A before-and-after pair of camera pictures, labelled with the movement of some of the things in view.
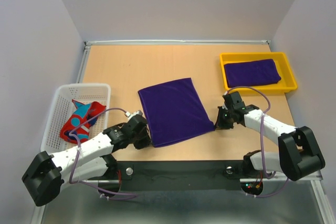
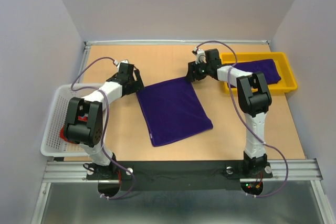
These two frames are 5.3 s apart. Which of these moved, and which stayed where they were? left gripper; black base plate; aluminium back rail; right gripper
Moved: right gripper; left gripper
Stayed: black base plate; aluminium back rail
